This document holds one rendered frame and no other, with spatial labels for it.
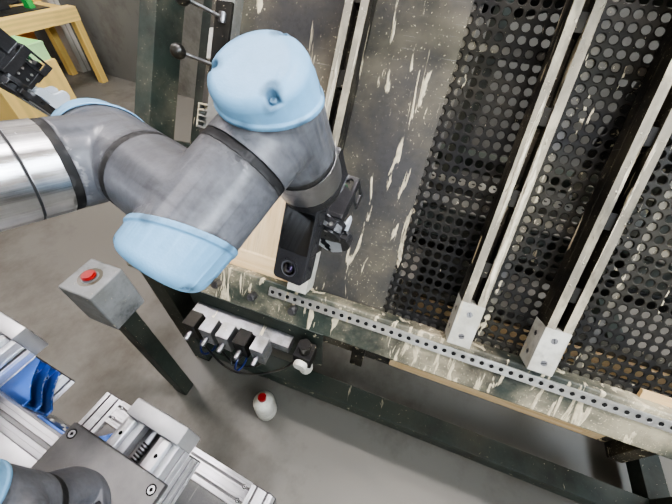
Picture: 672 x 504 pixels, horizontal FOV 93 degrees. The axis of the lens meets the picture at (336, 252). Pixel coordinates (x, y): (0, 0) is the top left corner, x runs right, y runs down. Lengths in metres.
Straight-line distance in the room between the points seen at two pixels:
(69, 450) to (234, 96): 0.70
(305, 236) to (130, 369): 1.79
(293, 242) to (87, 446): 0.56
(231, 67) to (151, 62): 0.97
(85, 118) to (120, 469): 0.59
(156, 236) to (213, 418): 1.64
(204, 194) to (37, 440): 0.82
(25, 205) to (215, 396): 1.62
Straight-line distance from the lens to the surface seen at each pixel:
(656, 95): 0.97
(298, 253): 0.39
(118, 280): 1.17
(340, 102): 0.89
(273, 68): 0.24
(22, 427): 1.02
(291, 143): 0.25
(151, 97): 1.21
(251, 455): 1.76
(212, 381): 1.90
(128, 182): 0.28
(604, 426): 1.17
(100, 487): 0.74
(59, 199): 0.33
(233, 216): 0.24
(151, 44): 1.23
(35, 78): 0.91
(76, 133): 0.33
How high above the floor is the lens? 1.71
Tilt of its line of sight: 48 degrees down
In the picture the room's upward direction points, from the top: 4 degrees clockwise
